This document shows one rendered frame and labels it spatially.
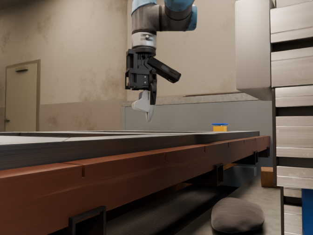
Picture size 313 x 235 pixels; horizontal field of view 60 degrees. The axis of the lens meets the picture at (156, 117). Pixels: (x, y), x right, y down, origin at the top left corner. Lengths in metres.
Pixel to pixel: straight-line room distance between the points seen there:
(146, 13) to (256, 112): 0.88
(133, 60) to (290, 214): 0.61
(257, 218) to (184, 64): 3.21
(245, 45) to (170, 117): 1.41
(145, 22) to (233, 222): 0.57
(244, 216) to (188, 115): 1.14
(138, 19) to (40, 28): 5.14
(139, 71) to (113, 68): 3.55
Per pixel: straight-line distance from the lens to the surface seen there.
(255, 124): 1.50
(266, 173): 0.93
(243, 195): 0.81
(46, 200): 0.29
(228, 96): 1.54
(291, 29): 0.28
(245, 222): 0.53
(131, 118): 1.84
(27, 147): 0.32
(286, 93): 0.27
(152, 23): 0.83
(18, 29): 6.54
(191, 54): 3.64
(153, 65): 0.81
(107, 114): 4.30
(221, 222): 0.52
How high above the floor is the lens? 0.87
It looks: 2 degrees up
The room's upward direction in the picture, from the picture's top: straight up
